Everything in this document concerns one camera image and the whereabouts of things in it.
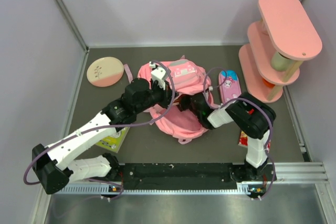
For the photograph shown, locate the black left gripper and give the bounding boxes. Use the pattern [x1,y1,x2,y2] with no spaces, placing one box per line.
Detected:
[134,79,179,114]

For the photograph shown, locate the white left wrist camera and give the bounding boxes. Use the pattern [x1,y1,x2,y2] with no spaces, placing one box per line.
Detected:
[149,61,167,90]

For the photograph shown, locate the red colourful picture book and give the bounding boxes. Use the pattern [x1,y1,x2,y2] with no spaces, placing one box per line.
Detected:
[238,131,248,147]

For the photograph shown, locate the cream and pink plate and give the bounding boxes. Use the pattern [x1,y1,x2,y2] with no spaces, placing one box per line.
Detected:
[86,57,124,88]

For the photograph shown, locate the green thin booklet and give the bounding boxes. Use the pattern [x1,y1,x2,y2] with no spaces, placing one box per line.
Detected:
[96,127,129,153]

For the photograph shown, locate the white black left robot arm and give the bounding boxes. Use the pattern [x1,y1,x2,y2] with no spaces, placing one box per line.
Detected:
[32,78,177,195]

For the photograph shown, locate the pink student backpack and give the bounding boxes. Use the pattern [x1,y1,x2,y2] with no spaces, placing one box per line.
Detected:
[145,57,212,144]

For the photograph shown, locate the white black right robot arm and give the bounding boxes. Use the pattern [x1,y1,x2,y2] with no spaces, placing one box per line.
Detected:
[177,92,276,182]

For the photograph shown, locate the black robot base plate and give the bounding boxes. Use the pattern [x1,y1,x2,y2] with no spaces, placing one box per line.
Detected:
[89,162,280,190]

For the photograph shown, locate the grey slotted cable duct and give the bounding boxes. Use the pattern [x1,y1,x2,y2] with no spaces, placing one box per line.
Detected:
[62,183,263,196]

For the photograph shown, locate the pink cartoon pencil case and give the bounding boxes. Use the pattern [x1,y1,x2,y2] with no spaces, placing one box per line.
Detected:
[218,70,241,103]

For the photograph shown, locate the orange bowl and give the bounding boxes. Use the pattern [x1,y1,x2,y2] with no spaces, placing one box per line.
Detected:
[262,78,275,89]

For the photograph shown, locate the pale green cup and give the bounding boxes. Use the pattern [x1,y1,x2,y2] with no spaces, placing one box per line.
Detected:
[270,52,292,72]

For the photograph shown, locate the pink three-tier wooden shelf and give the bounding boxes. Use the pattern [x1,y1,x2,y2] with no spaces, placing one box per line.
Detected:
[238,0,322,103]

